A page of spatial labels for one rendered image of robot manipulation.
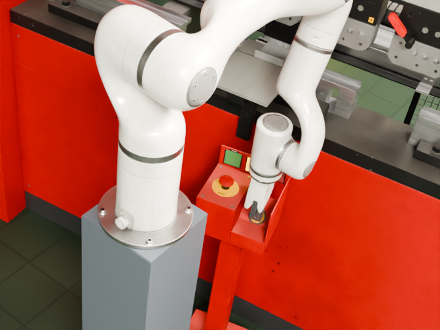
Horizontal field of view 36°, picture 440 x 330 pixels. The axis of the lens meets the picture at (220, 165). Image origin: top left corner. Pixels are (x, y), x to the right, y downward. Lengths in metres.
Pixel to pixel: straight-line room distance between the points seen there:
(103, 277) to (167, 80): 0.53
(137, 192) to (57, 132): 1.20
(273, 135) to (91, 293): 0.53
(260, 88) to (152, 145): 0.65
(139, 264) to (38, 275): 1.29
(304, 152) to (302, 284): 0.79
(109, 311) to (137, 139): 0.46
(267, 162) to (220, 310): 0.65
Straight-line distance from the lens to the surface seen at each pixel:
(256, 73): 1.84
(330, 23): 1.49
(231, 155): 1.83
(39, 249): 2.67
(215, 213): 1.76
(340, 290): 2.20
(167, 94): 1.08
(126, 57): 1.12
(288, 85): 1.53
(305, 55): 1.51
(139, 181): 1.24
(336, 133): 1.90
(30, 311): 2.49
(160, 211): 1.30
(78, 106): 2.30
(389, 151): 1.90
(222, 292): 2.04
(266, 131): 1.55
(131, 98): 1.20
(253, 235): 1.79
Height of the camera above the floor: 1.97
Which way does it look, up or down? 40 degrees down
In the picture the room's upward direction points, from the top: 9 degrees clockwise
